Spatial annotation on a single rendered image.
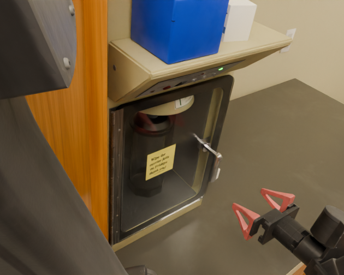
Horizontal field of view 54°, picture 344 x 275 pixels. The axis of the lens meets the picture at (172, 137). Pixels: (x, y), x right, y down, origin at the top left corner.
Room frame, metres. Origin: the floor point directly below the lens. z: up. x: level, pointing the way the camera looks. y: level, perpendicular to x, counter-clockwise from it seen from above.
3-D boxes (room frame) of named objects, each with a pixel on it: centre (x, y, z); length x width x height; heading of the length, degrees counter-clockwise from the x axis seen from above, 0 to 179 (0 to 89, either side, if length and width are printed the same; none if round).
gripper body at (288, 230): (0.47, -0.27, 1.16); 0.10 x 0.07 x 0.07; 131
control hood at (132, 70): (0.56, -0.04, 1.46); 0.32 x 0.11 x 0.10; 133
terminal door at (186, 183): (0.59, 0.00, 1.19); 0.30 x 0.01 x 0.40; 132
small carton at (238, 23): (0.59, -0.07, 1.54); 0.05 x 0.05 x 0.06; 28
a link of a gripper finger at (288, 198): (0.55, -0.25, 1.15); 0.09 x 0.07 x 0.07; 41
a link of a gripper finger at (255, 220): (0.50, -0.20, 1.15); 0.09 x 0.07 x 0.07; 41
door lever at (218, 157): (0.64, -0.10, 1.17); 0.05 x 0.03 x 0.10; 42
